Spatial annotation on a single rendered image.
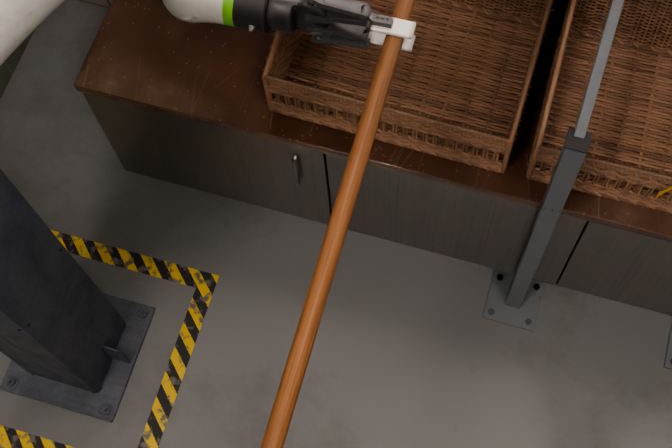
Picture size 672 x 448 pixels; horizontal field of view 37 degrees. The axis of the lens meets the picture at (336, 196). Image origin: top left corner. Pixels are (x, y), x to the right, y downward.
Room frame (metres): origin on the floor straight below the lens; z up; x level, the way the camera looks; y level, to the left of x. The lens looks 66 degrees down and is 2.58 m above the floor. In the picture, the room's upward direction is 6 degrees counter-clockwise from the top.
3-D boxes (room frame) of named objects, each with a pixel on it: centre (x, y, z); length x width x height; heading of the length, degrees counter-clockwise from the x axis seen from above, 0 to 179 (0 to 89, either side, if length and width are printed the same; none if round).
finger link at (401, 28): (0.89, -0.12, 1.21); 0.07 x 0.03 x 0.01; 69
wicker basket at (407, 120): (1.21, -0.21, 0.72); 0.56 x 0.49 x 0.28; 67
